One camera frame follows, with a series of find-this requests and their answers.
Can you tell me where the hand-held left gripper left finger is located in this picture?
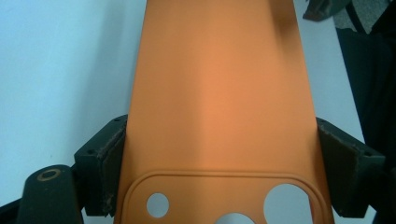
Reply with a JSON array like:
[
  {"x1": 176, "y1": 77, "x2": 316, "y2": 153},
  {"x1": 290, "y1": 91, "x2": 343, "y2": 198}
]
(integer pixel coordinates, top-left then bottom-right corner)
[{"x1": 74, "y1": 114, "x2": 129, "y2": 217}]

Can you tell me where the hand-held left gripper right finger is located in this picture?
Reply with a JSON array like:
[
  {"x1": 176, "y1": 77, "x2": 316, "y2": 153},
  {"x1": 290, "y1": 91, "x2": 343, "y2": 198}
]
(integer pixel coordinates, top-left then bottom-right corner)
[{"x1": 316, "y1": 117, "x2": 387, "y2": 218}]

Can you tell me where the orange phone case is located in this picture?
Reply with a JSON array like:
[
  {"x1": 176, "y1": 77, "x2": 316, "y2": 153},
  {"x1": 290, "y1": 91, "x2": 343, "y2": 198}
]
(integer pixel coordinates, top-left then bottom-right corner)
[{"x1": 113, "y1": 0, "x2": 335, "y2": 224}]

